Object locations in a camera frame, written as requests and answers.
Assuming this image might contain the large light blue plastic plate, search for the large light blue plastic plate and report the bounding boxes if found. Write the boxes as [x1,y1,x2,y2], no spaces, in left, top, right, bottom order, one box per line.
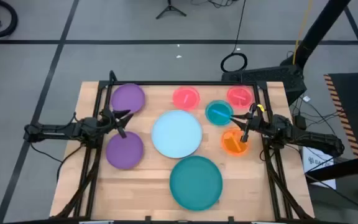
[151,110,203,159]

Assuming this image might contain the small pink translucent plate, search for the small pink translucent plate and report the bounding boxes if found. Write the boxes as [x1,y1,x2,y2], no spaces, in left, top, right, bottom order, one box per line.
[226,85,255,110]
[172,86,201,111]

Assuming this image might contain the black diagonal beam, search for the black diagonal beam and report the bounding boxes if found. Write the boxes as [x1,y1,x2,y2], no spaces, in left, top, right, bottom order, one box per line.
[305,151,358,185]

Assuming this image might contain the black tripod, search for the black tripod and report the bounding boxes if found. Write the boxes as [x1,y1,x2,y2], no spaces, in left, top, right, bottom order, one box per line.
[155,0,188,20]

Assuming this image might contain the large teal plastic plate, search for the large teal plastic plate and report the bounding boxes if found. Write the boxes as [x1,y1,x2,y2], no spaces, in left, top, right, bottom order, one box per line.
[169,155,224,212]

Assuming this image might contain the purple plastic plate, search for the purple plastic plate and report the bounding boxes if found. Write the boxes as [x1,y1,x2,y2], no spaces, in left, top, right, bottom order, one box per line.
[110,83,146,114]
[105,131,145,170]

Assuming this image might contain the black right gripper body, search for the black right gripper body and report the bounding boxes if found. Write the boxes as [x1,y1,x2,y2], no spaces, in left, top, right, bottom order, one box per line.
[242,103,269,143]

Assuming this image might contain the black mat with striped edge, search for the black mat with striped edge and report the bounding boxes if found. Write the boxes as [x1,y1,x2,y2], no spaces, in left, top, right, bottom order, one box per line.
[323,73,358,190]

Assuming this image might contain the black aluminium table frame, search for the black aluminium table frame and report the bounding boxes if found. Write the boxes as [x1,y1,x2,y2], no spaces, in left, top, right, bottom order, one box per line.
[54,70,315,222]

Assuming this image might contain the white printed box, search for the white printed box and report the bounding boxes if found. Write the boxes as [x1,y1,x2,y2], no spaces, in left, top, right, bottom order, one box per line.
[302,146,337,190]

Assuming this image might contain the black coiled floor cable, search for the black coiled floor cable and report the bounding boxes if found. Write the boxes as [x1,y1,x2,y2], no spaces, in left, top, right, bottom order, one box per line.
[220,0,248,73]

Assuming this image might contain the small teal translucent plate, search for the small teal translucent plate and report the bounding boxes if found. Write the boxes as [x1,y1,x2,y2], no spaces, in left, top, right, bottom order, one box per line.
[204,100,234,127]

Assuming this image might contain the thick black pole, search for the thick black pole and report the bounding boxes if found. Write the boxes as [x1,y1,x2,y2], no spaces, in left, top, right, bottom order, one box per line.
[280,0,352,68]

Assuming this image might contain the small orange translucent plate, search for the small orange translucent plate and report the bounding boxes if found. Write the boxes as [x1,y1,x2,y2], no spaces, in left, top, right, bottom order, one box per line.
[221,127,250,156]

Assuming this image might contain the yellow cable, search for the yellow cable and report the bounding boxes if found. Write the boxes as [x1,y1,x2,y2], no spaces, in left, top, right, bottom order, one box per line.
[291,0,314,65]

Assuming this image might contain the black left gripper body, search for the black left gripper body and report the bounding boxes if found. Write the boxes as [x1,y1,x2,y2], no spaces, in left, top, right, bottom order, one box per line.
[103,105,127,139]

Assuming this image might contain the black power adapter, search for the black power adapter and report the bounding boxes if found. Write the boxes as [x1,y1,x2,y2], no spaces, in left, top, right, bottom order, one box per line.
[293,114,307,131]

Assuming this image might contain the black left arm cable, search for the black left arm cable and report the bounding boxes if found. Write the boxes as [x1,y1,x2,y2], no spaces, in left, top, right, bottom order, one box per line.
[29,141,85,184]

